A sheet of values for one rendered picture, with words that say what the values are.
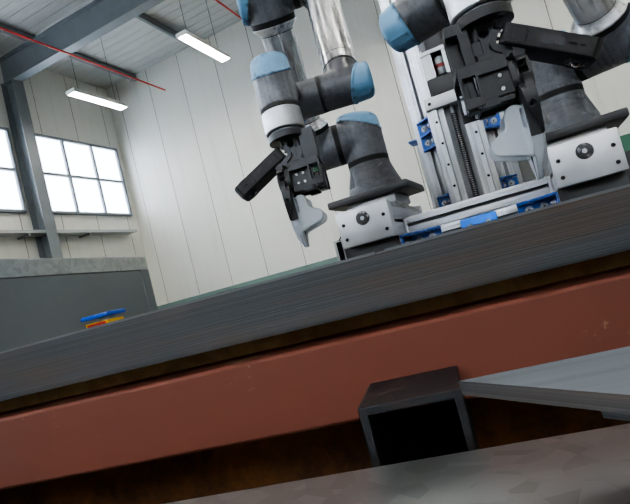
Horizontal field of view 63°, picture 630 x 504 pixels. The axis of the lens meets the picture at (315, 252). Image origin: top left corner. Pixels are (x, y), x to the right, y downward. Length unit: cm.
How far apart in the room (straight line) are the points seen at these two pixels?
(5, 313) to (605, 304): 109
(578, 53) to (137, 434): 60
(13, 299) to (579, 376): 114
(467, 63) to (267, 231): 1143
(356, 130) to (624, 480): 128
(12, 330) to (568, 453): 110
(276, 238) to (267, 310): 1162
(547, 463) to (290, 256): 1160
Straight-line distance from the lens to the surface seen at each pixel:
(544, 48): 70
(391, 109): 1125
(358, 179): 141
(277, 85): 98
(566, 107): 136
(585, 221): 31
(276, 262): 1196
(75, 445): 40
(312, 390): 32
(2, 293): 122
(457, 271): 30
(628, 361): 20
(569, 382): 18
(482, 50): 70
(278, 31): 138
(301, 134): 96
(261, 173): 96
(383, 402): 26
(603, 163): 122
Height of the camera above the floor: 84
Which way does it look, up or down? 3 degrees up
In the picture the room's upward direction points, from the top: 15 degrees counter-clockwise
